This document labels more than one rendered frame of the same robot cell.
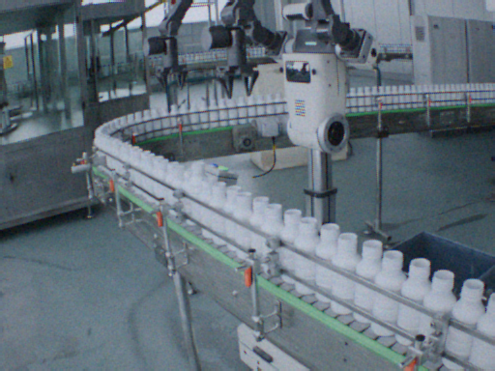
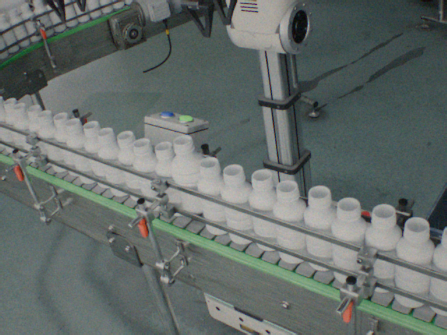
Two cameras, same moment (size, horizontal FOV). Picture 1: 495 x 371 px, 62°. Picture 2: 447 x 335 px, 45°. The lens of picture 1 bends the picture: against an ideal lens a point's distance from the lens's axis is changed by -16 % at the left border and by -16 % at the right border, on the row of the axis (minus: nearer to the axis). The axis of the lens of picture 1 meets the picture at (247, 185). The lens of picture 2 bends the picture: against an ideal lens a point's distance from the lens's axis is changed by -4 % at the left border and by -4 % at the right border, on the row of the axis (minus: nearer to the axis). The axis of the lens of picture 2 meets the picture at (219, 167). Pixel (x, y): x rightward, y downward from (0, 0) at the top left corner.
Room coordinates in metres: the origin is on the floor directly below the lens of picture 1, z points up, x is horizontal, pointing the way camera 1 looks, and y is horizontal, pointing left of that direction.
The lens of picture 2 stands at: (0.40, 0.29, 1.75)
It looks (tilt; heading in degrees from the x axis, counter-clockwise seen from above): 35 degrees down; 347
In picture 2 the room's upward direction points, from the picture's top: 12 degrees counter-clockwise
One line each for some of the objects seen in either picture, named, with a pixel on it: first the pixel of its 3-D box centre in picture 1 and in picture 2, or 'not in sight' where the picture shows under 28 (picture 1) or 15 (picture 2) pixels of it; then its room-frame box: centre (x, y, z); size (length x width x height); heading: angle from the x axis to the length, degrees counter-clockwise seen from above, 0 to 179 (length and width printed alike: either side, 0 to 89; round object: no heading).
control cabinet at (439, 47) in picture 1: (440, 73); not in sight; (6.80, -3.14, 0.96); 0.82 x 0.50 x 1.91; 105
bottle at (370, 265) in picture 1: (370, 282); not in sight; (0.77, -0.22, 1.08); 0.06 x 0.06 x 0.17
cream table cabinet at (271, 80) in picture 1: (295, 111); not in sight; (5.72, -0.64, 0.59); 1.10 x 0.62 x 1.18; 105
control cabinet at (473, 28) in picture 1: (478, 73); not in sight; (7.03, -4.01, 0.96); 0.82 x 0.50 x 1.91; 105
